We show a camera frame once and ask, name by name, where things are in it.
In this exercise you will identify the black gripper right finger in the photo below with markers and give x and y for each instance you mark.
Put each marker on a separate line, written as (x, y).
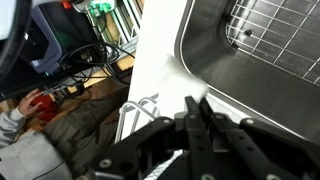
(260, 146)

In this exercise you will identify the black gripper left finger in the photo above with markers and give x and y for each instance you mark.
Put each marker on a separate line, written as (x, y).
(156, 143)

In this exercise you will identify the person forearm grey sleeve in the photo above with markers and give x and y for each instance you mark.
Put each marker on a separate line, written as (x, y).
(10, 125)

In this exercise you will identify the stainless steel sink basin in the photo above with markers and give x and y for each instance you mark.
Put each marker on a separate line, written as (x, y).
(253, 76)

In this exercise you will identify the person bare hand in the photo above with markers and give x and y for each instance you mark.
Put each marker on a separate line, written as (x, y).
(29, 103)

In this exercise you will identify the wooden robot platform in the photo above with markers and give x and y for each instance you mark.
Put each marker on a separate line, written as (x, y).
(100, 76)

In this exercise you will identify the seated person body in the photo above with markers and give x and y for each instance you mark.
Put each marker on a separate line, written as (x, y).
(66, 140)

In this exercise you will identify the red handheld controller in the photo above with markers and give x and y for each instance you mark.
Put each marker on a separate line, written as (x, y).
(45, 106)

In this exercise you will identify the dark blue storage bin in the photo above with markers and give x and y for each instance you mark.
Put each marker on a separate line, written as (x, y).
(50, 46)

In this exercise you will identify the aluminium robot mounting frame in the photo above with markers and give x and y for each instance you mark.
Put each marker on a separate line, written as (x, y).
(123, 16)

